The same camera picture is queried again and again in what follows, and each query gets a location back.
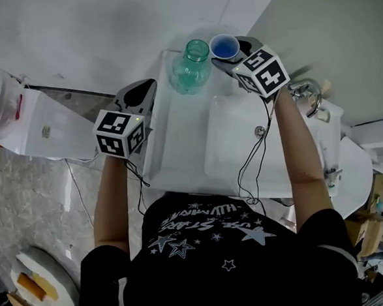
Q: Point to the white beanbag seat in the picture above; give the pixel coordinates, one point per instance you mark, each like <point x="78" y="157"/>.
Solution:
<point x="57" y="289"/>

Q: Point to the blue plastic cup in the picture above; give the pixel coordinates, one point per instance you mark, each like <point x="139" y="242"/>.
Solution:
<point x="223" y="47"/>

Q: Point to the orange cushion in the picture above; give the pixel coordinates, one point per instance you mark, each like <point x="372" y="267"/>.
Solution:
<point x="30" y="286"/>

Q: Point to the clear soap dish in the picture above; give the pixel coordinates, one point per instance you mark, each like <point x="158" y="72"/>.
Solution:
<point x="324" y="115"/>

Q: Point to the brown cardboard box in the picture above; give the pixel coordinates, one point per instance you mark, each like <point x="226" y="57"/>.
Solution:
<point x="367" y="231"/>

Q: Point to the person's left forearm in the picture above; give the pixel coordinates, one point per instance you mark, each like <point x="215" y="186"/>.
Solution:
<point x="111" y="203"/>

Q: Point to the person's black printed t-shirt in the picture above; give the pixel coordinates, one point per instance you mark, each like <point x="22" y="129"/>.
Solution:
<point x="219" y="271"/>

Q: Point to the yellow cushion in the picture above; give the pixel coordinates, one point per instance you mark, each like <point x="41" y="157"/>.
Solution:
<point x="49" y="288"/>

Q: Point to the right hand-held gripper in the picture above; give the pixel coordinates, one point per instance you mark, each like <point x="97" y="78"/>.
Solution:
<point x="264" y="75"/>

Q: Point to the green glass jar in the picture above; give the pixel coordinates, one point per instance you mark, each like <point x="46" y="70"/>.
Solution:
<point x="189" y="74"/>

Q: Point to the chrome faucet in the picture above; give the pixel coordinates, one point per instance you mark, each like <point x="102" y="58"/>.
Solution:
<point x="317" y="102"/>

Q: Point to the person's right forearm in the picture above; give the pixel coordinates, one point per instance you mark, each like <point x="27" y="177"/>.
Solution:
<point x="300" y="148"/>

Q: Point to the white sink basin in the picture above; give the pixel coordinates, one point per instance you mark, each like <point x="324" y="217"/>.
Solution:
<point x="183" y="133"/>

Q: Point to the white box with red label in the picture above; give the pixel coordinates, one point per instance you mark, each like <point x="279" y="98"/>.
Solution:
<point x="62" y="125"/>

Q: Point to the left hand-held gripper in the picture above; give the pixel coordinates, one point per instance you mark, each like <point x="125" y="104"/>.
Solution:
<point x="118" y="138"/>

